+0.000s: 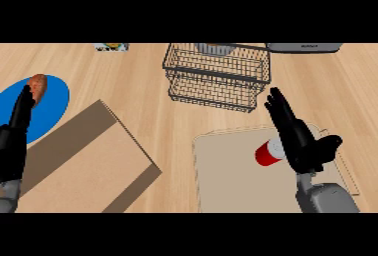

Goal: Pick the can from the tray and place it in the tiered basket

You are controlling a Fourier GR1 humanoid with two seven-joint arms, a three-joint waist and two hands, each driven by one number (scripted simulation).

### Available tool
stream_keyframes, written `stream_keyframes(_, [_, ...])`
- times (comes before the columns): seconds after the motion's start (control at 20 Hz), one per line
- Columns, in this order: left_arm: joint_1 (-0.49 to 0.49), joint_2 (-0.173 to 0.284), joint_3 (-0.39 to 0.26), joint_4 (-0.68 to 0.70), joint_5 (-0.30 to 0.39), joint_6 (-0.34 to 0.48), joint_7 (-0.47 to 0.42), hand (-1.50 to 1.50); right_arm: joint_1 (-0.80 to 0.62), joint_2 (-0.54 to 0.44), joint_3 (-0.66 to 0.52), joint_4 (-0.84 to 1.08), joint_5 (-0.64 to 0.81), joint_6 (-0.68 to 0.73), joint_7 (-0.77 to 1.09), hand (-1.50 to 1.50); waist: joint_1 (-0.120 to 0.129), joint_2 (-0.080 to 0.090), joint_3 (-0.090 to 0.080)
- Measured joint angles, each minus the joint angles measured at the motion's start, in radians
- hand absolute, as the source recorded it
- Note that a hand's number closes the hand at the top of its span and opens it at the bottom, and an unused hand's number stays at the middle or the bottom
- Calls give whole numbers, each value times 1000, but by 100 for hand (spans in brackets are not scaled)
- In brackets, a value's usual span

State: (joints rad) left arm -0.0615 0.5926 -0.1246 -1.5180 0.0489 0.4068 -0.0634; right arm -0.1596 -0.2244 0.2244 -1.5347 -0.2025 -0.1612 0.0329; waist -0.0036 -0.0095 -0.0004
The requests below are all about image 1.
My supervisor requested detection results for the blue round plate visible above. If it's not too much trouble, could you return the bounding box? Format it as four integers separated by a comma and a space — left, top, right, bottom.
0, 74, 71, 145

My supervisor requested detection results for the brown sweet potato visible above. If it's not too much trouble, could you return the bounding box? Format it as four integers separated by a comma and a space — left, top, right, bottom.
25, 73, 49, 108

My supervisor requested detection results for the dark wire tiered basket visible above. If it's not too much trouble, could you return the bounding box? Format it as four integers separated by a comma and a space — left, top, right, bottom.
161, 42, 273, 114

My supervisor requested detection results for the red can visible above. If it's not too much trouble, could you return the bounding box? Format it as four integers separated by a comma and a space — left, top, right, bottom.
254, 136, 288, 167

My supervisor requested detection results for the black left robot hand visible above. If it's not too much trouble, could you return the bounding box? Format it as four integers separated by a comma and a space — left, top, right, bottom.
0, 84, 37, 184

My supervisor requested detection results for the grey bowl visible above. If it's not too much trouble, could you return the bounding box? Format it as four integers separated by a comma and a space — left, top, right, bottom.
194, 42, 239, 57

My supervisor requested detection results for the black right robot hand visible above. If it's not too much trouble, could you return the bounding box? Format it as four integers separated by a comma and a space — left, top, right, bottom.
263, 87, 344, 174

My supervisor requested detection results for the small printed box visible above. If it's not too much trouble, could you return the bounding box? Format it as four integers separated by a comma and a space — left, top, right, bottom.
93, 42, 130, 53

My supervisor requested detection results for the grey appliance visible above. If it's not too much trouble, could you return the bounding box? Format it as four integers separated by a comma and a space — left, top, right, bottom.
264, 42, 344, 55

